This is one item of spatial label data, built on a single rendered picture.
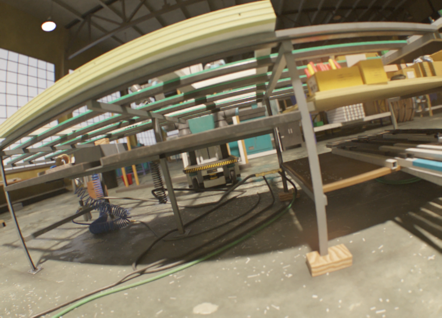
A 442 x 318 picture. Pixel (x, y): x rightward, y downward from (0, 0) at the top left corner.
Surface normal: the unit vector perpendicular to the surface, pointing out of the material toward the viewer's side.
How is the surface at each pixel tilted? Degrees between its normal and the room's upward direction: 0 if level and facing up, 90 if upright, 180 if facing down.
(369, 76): 90
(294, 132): 90
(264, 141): 90
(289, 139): 90
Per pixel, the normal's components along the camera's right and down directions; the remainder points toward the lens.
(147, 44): -0.15, 0.08
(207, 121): 0.05, 0.04
